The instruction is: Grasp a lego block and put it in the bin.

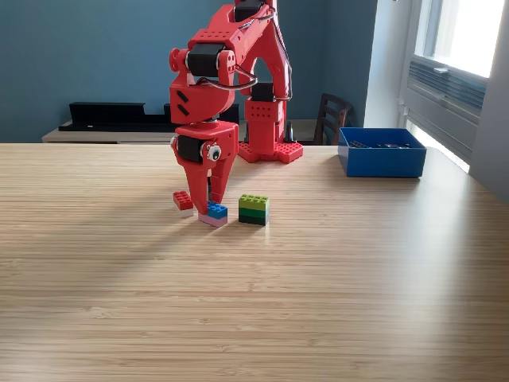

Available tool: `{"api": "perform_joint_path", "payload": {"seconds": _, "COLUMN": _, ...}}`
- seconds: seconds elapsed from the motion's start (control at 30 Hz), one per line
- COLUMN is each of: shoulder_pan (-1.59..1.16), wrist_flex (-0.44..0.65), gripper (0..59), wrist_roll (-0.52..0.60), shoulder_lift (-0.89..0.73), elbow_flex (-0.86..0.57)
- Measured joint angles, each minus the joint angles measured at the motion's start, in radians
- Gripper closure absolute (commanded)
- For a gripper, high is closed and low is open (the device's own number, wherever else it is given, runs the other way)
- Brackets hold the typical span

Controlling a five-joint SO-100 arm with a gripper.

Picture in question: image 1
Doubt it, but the dark wooden chair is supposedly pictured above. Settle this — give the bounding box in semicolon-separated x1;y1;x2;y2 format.
313;92;354;146

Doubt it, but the red and white lego stack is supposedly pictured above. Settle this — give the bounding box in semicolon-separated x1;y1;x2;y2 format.
172;190;195;218

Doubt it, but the white window frame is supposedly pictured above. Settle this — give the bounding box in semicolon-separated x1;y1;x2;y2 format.
413;0;506;79

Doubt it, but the blue and pink lego stack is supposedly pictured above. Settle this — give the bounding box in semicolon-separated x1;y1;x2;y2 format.
198;201;229;228

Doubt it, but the green lego block stack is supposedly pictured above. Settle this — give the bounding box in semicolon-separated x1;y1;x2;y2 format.
238;193;270;227

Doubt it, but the blue plastic bin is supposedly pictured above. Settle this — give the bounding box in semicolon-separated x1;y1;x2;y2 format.
337;127;428;179

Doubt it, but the grey radiator vent unit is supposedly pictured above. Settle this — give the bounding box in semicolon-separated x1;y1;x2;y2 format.
404;55;488;160

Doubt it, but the black shelf tray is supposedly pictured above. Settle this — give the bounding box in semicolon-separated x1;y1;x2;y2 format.
58;102;240;134

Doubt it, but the pale wooden sideboard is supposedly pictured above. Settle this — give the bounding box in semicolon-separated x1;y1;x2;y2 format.
41;119;319;145

